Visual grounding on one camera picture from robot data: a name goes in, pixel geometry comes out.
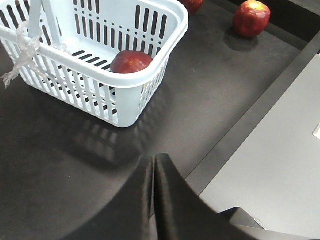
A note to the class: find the dark red apple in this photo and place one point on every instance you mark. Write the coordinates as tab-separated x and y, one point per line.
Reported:
192	6

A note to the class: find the black wooden display stand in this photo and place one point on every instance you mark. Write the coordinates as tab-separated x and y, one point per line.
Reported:
60	166

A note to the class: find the light blue plastic basket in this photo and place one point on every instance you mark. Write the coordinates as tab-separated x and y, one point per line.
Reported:
77	40

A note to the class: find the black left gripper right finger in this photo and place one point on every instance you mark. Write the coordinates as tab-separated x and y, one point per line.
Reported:
180	214

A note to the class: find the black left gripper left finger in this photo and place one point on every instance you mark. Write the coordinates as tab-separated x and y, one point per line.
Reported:
127	215

